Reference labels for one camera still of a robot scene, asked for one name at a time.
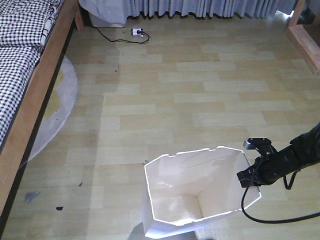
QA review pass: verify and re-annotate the black power cord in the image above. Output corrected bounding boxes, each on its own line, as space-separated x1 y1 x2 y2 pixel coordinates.
86 24 151 45

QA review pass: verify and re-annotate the floor power outlet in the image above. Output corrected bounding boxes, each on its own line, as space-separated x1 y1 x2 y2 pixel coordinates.
131 28 144 37

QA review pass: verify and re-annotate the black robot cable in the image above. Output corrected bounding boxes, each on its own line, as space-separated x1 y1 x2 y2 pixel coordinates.
240 186 320 224

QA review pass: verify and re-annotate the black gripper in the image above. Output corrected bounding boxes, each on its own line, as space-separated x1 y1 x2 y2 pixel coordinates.
236 148 298 188

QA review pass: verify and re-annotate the wooden furniture leg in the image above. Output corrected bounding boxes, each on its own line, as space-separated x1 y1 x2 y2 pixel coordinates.
285 0 320 76

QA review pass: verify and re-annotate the white plastic trash bin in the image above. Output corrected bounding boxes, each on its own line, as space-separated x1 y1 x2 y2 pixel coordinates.
141 146 262 239

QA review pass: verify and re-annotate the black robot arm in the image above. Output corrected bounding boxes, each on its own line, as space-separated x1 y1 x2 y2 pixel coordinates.
237 124 320 190

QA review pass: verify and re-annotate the wooden bed frame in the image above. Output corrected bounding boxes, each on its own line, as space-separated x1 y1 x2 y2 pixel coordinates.
0 0 84 232

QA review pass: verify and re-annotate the black white checkered bedding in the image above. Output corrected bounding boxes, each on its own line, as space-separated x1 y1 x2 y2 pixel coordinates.
0 0 64 144

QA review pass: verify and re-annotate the grey round rug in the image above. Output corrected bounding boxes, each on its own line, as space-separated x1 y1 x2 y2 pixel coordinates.
19 56 78 168

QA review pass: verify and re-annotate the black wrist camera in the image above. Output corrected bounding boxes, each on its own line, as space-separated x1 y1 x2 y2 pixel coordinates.
243 137 277 156

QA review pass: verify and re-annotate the grey pleated curtain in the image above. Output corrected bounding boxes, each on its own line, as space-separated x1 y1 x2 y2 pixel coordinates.
79 0 297 25

